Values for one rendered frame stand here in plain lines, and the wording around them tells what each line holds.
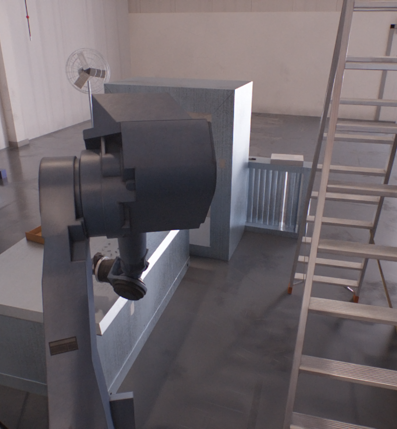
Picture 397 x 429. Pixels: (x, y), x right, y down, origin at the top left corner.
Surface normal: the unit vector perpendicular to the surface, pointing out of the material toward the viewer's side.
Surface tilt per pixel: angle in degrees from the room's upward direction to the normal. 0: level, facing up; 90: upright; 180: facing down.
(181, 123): 35
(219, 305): 0
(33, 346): 90
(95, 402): 60
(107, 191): 68
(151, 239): 0
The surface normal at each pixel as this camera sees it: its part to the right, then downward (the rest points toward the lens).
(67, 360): 0.16, -0.11
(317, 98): -0.33, 0.38
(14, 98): 0.95, 0.14
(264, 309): 0.00, -0.91
